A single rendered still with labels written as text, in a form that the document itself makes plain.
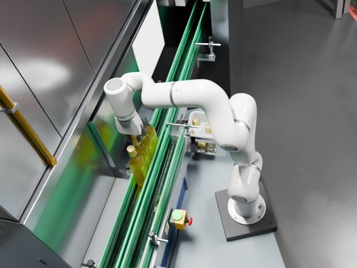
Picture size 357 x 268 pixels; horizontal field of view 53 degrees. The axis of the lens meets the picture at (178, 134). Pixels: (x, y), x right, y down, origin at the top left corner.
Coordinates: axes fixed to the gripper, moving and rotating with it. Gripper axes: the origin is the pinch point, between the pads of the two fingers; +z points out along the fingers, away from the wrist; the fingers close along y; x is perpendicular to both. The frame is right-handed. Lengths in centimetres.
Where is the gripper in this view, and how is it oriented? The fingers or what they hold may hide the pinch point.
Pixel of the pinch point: (134, 136)
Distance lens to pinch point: 156.0
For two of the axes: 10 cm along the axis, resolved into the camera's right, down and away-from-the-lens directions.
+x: 2.3, -7.9, 5.7
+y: 9.6, 1.0, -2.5
